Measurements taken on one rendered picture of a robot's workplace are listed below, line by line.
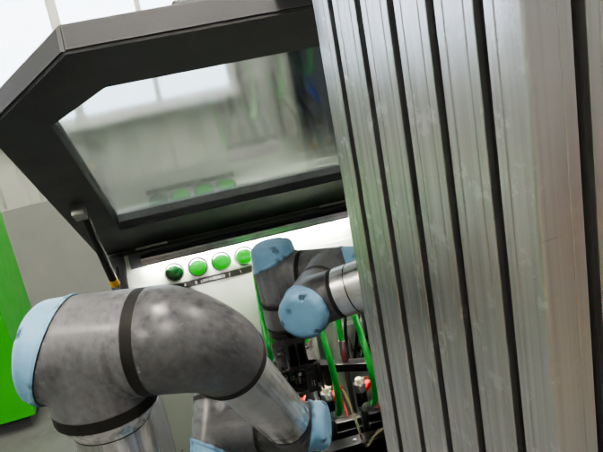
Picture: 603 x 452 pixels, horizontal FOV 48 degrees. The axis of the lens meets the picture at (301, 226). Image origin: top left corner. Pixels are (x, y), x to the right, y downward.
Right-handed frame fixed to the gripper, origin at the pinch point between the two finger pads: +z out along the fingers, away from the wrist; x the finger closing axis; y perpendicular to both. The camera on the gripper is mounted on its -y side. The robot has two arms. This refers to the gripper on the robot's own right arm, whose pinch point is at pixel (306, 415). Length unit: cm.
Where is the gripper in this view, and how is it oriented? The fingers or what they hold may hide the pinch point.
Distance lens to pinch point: 131.7
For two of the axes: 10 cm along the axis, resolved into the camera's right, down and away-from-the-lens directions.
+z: 1.9, 9.4, 2.8
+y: 2.1, 2.4, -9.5
